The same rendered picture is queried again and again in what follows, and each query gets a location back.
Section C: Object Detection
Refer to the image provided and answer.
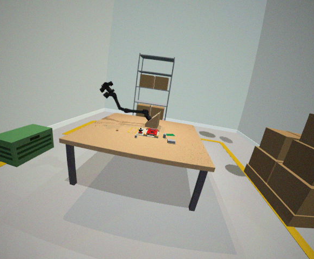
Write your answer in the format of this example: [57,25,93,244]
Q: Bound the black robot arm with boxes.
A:
[102,83,151,121]

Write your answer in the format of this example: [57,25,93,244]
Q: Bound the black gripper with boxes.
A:
[100,82,113,93]

